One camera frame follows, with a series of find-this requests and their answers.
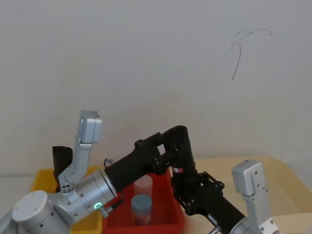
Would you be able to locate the yellow plastic bin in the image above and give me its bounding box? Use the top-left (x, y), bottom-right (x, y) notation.
top-left (30, 167), bottom-right (103, 234)

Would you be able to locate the clear tube with pale cap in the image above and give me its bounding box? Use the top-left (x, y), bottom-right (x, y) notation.
top-left (133, 176), bottom-right (153, 196)

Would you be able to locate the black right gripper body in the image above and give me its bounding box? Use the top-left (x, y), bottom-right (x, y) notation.
top-left (184, 188), bottom-right (246, 230)

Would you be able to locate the black cylinder tube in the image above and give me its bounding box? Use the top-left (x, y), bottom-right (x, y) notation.
top-left (163, 125), bottom-right (200, 187)

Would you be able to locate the clear tube with grey cap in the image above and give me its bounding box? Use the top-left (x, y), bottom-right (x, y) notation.
top-left (131, 194), bottom-right (153, 226)

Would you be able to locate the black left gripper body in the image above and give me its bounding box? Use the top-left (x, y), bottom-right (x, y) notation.
top-left (104, 145), bottom-right (162, 193)

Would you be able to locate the black object in bin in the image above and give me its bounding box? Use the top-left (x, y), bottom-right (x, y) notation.
top-left (52, 145), bottom-right (74, 193)

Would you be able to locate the red plastic bin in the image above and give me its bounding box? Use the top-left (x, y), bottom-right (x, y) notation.
top-left (102, 168), bottom-right (186, 233)

